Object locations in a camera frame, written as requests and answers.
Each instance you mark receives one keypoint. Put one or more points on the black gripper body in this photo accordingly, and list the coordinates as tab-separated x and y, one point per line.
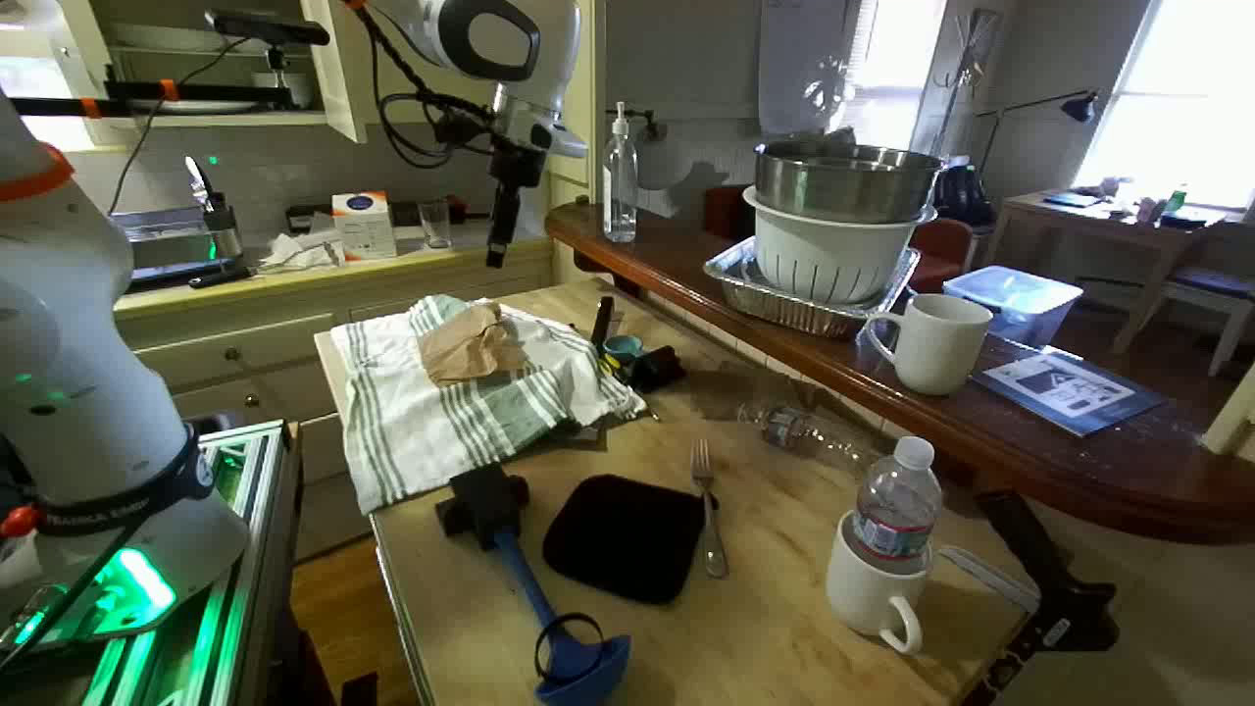
519	145

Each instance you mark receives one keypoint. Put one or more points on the brown paper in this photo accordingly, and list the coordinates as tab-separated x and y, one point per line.
471	345

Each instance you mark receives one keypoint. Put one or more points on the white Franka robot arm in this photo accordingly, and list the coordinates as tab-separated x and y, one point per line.
81	366

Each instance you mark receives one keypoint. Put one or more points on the clear pump soap bottle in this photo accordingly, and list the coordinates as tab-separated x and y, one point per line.
621	181

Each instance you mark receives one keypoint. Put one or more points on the clear plastic water bottle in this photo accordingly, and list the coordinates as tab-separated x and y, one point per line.
894	512

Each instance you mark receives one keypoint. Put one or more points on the white mug holding bottle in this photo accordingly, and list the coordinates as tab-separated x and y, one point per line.
864	593

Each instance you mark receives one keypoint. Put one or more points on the small white box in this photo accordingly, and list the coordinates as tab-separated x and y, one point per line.
363	224

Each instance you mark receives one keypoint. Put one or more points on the black stick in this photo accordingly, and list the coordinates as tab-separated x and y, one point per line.
600	328

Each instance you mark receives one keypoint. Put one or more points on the teal measuring spoon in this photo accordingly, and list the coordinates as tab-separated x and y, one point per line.
623	349

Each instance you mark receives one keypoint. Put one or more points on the small black object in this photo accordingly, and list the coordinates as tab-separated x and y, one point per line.
652	368

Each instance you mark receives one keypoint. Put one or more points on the white green striped towel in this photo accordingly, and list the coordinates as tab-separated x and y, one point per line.
418	434

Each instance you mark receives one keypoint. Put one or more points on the aluminium foil tray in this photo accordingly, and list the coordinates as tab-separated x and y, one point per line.
771	304

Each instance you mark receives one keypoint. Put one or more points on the cream cabinet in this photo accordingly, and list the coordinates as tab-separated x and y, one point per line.
235	354

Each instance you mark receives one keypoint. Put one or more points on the white plastic colander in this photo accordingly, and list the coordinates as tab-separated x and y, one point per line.
830	256

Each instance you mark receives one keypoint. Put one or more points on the metal mixing bowl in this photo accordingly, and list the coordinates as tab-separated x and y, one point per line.
843	181

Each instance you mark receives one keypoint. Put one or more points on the grey desktop device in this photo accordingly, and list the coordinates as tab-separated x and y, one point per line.
160	240

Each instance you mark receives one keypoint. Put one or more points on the black square cloth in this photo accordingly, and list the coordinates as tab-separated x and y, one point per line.
623	534

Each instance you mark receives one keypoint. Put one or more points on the crumpled clear plastic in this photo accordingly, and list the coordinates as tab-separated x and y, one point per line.
796	430

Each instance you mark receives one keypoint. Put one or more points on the red chair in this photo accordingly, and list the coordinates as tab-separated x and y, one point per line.
943	247

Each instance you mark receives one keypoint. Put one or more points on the dark blue bag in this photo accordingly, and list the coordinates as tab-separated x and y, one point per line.
963	192

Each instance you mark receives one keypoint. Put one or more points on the plain white mug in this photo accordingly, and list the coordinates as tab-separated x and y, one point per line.
943	345

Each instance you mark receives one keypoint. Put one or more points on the clear lidded plastic container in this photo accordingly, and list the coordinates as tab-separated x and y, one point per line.
1014	300

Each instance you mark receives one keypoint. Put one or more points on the black desk lamp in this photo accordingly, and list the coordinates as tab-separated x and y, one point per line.
1081	108

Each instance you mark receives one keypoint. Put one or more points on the wooden desk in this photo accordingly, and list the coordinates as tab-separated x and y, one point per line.
1085	219

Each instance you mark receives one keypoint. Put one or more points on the blue printed booklet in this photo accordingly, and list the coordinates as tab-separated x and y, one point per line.
1065	392

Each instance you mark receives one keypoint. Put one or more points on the dark brown wooden counter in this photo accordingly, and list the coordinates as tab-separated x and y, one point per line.
1043	455

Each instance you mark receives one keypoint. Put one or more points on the wooden chair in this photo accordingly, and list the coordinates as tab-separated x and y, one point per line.
1215	286

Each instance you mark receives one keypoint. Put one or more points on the cream wall cupboard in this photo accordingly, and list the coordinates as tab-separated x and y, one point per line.
338	65

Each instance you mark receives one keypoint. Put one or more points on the black stereo camera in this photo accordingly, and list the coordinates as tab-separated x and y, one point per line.
269	23

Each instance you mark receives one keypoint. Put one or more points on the black camera boom rod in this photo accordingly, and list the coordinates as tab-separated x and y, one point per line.
198	95

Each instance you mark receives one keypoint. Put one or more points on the aluminium robot stand frame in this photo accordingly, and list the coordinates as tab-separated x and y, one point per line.
235	572

